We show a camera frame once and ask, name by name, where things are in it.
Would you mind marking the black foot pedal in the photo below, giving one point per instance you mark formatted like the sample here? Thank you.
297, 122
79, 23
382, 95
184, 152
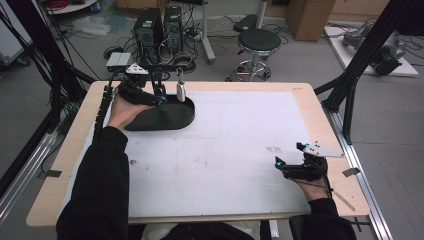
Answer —
245, 22

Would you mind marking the grey desk leg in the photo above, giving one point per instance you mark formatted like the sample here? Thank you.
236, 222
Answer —
207, 36

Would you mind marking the clear plastic bag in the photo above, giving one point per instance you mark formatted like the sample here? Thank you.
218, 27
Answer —
91, 26

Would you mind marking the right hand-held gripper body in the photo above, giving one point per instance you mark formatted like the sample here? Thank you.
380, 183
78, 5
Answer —
305, 171

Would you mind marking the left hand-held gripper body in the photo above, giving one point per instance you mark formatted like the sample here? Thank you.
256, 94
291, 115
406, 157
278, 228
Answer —
133, 88

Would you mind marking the large black computer tower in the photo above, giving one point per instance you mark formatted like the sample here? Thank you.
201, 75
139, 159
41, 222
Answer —
148, 35

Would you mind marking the black metal frame stand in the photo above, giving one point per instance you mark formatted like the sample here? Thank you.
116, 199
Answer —
50, 50
360, 60

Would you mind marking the white box device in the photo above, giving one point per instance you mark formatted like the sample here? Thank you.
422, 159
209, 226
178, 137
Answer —
119, 60

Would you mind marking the black hanger bar stand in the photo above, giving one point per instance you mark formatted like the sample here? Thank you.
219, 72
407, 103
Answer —
170, 68

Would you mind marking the white round table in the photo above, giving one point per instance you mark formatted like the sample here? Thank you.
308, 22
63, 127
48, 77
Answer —
71, 7

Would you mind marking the person's right hand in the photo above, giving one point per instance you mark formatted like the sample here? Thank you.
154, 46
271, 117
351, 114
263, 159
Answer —
313, 190

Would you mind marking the white table mat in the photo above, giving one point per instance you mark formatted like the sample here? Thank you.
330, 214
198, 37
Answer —
213, 160

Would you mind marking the person's torso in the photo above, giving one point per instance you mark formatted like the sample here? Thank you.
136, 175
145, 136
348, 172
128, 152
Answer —
203, 232

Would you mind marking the brown wooden cabinet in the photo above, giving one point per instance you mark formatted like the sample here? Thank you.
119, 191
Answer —
310, 18

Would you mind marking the black round stool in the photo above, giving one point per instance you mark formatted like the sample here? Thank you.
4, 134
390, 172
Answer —
259, 41

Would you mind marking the person's left hand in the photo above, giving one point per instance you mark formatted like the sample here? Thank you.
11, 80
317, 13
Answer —
125, 111

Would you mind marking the white floor board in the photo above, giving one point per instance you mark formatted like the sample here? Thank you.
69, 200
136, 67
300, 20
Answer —
346, 55

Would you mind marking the dark tape piece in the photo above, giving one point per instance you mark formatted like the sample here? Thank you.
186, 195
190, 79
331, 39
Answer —
54, 173
351, 172

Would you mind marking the black oval tray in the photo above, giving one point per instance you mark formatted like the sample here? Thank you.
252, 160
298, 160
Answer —
170, 116

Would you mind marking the grey robot parts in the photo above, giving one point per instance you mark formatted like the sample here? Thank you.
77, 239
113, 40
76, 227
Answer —
388, 55

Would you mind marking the aluminium rail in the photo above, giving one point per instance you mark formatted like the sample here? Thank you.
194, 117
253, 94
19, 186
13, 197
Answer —
23, 173
363, 186

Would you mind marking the thin wooden stick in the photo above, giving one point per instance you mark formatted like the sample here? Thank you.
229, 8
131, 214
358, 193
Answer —
343, 200

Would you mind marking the small black computer tower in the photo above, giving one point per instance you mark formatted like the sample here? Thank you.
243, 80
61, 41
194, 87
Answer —
173, 30

